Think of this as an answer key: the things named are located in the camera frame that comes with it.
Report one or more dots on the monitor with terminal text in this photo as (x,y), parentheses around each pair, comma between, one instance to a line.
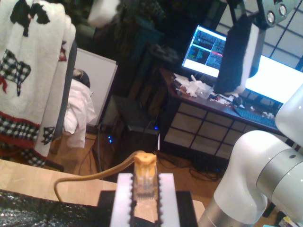
(201,54)

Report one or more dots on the bright white monitor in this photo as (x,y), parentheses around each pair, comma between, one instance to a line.
(279,80)

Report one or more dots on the dark keyboard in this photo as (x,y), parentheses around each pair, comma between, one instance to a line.
(255,117)

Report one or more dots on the white board panel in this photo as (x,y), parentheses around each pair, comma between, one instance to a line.
(99,78)

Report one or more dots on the dark desk with pale panels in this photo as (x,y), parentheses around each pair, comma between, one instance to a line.
(201,132)

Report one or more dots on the black bubble mat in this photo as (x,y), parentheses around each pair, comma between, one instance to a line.
(35,212)

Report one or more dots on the white blanket with dog pattern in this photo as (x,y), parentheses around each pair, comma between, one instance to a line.
(35,71)

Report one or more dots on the black computer box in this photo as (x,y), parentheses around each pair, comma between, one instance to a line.
(132,111)

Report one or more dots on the white cloth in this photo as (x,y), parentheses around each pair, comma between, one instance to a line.
(78,113)

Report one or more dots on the grey metal frame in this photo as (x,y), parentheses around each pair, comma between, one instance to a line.
(67,82)

